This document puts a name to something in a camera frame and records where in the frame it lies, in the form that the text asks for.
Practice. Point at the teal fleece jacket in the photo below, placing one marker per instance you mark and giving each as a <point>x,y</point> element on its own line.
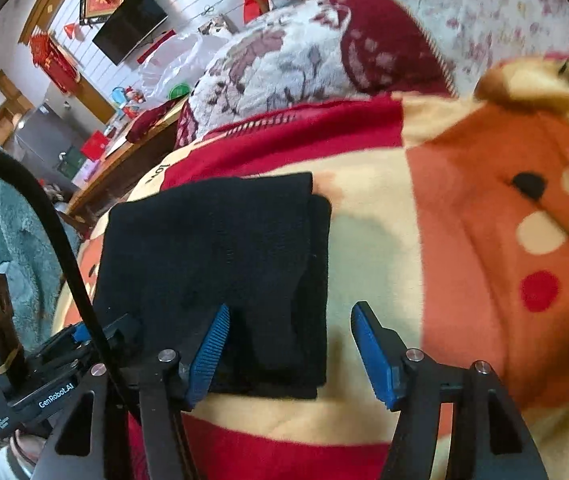
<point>9,230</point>

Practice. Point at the red knot wall decoration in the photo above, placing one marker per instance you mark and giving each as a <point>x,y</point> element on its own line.
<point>52,60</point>

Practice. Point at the wooden table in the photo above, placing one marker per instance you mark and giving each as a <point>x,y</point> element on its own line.
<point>114,165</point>

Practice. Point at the red cloth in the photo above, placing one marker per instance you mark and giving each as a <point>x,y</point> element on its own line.
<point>152,117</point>

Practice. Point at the colourful toy figurines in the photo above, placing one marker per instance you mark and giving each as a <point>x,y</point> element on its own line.
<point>127,96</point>

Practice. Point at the grey refrigerator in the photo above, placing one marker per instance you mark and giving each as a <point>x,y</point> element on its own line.
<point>49,127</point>

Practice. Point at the red box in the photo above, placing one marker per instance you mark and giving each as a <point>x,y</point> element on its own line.
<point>93,146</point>

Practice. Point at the white plastic bag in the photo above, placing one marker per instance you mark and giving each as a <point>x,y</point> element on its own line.
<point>179,60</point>

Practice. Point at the black television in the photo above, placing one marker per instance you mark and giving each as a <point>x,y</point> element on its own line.
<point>129,25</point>

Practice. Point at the green box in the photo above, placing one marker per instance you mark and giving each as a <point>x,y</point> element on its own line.
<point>72,161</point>

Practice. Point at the pink floral bed sheet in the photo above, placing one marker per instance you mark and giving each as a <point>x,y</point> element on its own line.
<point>494,10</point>

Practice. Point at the black pants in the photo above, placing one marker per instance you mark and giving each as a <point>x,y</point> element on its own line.
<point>204,260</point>

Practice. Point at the red white floral blanket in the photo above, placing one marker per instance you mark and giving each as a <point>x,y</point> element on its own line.
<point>274,60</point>

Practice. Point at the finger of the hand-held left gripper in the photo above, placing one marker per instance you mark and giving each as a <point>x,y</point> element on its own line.
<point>114,332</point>

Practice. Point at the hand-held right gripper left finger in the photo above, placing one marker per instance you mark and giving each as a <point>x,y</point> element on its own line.
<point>209,350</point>

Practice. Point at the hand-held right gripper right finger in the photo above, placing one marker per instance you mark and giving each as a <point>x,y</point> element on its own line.
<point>374,355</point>

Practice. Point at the printed red cream blanket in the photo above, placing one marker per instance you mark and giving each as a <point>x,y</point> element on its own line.
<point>439,210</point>

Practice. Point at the red bag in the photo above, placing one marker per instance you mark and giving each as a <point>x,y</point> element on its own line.
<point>253,6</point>

